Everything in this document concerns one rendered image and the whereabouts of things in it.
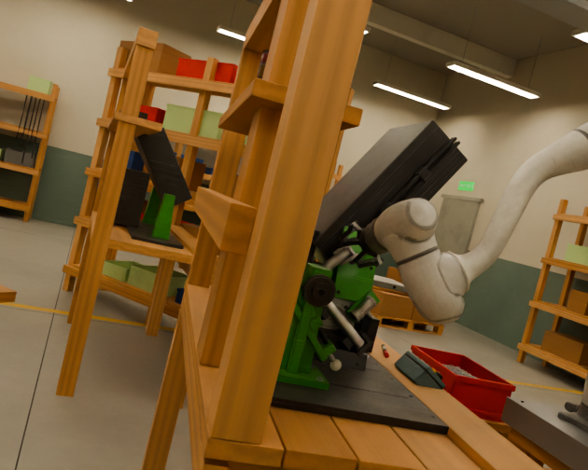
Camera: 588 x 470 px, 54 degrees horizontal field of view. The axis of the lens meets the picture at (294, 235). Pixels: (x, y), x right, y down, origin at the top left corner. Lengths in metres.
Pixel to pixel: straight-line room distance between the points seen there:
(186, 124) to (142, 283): 1.41
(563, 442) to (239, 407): 0.89
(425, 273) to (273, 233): 0.45
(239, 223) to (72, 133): 9.49
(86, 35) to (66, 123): 1.48
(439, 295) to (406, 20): 8.72
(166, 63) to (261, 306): 4.61
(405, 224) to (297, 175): 0.37
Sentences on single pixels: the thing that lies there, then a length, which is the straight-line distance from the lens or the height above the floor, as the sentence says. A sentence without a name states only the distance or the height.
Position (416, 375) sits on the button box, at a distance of 1.67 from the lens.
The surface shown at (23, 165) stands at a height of 0.86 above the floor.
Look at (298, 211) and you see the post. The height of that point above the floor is 1.29.
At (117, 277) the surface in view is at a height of 0.28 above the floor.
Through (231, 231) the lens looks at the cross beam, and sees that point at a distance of 1.05.
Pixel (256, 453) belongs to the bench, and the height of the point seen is 0.87.
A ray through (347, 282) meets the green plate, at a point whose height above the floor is 1.12.
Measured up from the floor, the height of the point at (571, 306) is 0.90.
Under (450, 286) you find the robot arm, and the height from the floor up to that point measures 1.21.
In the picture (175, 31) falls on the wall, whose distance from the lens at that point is 10.78.
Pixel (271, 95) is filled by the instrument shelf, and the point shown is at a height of 1.51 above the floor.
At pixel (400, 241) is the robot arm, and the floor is 1.28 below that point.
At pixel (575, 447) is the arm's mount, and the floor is 0.90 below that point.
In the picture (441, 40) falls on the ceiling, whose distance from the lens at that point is 10.16.
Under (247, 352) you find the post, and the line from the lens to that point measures 1.00.
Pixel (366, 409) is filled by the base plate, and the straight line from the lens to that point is 1.33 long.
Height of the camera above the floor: 1.30
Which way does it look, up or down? 3 degrees down
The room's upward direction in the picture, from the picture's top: 14 degrees clockwise
